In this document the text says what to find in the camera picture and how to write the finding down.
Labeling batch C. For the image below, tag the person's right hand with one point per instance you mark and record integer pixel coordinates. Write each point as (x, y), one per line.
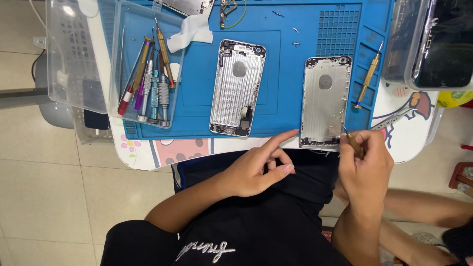
(366, 177)

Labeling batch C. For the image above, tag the person's left hand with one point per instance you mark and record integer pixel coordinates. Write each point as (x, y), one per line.
(251, 171)

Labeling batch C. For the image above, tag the short gold screwdriver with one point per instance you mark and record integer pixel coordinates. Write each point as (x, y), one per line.
(354, 142)

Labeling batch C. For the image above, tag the person's black shirt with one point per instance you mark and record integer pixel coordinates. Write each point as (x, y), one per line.
(258, 221)

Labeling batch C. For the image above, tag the silver perforated tweezers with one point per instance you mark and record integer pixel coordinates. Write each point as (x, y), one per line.
(391, 119)

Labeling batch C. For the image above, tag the person's bare leg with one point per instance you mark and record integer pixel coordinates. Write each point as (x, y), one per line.
(421, 210)

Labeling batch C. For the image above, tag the silver phone housing with parts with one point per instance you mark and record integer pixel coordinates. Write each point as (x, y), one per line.
(236, 92)

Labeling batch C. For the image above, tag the plain silver phone housing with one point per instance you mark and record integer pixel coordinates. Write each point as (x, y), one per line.
(325, 105)

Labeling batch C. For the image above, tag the red plastic stool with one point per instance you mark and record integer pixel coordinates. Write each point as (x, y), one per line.
(462, 179)

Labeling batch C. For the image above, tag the blue silicone repair mat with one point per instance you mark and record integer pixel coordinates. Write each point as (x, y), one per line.
(288, 81)

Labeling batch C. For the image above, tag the black fuzzy slipper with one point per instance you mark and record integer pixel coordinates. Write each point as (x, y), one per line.
(458, 238)

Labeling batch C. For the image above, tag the grey knurled screwdriver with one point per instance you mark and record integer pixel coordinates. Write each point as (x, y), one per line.
(164, 99)

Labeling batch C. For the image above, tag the yellow plastic bag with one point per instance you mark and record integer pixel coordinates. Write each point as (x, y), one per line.
(454, 99)

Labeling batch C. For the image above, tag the teal screwdriver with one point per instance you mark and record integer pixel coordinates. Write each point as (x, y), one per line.
(155, 99)

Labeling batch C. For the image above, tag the white round plastic piece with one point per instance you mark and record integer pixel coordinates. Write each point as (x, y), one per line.
(174, 71)

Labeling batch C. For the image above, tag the silver knurled screwdriver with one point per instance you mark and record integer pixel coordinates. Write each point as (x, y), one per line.
(146, 90)

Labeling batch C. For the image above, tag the clear plastic storage box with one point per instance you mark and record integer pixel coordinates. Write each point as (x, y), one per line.
(397, 44)

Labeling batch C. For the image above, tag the gold and purple screwdriver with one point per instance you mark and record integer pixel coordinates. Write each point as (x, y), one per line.
(142, 70)

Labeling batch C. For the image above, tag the white cloth piece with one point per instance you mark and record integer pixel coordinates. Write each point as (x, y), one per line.
(190, 33)

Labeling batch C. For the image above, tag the black phone screen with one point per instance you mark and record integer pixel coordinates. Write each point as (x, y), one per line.
(447, 44)

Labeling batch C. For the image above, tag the dark phone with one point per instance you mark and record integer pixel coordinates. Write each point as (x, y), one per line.
(96, 107)

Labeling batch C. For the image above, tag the clear plastic tool tray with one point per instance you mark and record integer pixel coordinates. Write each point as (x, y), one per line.
(129, 55)

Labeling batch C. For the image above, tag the clear plastic lid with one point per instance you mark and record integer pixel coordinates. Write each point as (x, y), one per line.
(72, 55)

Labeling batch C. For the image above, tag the grey chair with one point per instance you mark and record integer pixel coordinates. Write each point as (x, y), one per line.
(44, 103)

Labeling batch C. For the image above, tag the silver phone frame part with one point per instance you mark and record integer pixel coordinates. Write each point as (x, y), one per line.
(188, 6)

